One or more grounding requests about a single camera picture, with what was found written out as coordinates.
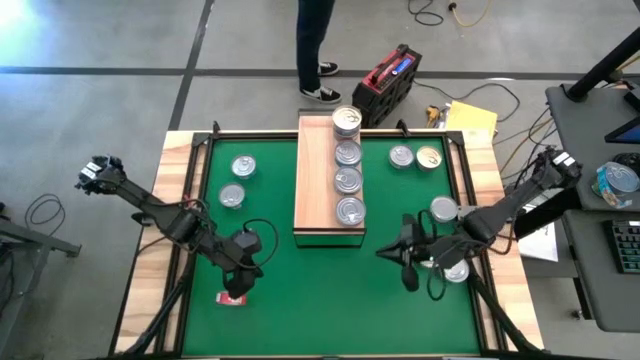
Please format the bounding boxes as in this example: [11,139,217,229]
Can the green table mat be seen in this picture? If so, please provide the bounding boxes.
[182,138,482,357]

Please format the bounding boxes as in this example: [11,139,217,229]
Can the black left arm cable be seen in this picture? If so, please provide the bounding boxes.
[239,218,280,269]

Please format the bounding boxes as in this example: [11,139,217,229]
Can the red-label seafood can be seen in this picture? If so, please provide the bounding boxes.
[215,292,248,307]

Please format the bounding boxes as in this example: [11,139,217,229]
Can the black tablet screen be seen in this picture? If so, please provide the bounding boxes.
[603,115,640,146]

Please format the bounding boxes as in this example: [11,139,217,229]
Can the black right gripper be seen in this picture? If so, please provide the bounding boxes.
[375,213,451,293]

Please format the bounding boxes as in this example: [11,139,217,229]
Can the white paper sheet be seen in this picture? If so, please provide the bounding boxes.
[517,222,560,264]

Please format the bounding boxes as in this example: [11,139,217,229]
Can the red and black tool case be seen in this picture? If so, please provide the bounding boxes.
[351,43,424,129]

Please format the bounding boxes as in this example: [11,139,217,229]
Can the black metal stand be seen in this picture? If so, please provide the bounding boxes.
[0,202,82,360]

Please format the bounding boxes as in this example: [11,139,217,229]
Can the grey desk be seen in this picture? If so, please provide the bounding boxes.
[544,83,640,211]
[562,208,640,334]

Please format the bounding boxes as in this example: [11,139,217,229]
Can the blue-label silver-lid can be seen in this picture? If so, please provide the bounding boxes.
[230,153,258,180]

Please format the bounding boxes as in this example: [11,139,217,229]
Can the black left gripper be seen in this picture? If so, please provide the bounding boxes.
[215,249,265,300]

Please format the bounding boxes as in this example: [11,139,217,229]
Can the black monitor pole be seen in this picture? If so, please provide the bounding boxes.
[566,27,640,103]

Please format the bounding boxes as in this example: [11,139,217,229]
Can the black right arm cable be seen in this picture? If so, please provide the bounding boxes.
[417,208,449,303]

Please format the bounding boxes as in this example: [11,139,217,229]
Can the yellow power plug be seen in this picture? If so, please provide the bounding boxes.
[424,104,446,126]

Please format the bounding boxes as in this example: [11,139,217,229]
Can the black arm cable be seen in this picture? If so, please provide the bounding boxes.
[239,218,280,269]
[417,208,449,303]

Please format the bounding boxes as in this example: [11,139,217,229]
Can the person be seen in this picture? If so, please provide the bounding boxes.
[295,0,344,105]

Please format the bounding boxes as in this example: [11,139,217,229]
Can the black desk support bar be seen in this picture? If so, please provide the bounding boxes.
[513,192,581,241]

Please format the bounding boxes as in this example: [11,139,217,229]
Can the black table frame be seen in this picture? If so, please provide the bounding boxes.
[177,119,501,359]

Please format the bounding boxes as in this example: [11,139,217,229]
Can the black keyboard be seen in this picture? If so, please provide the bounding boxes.
[606,218,640,275]

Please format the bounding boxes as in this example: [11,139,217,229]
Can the wooden shelf with black frame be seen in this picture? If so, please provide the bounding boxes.
[292,108,368,250]

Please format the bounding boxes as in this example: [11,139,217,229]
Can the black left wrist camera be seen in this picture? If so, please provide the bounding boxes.
[234,228,263,254]

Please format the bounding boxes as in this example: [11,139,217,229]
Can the black floor cable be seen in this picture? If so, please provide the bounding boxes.
[24,193,66,232]
[407,0,445,27]
[413,79,521,124]

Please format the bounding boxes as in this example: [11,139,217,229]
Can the colourful-label can with silver lid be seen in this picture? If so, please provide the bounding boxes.
[591,160,640,210]

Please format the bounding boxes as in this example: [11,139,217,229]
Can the yellow paper pad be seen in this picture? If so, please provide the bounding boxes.
[443,99,499,139]

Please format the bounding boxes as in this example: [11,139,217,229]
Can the yellow floor cable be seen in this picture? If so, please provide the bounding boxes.
[448,0,494,29]

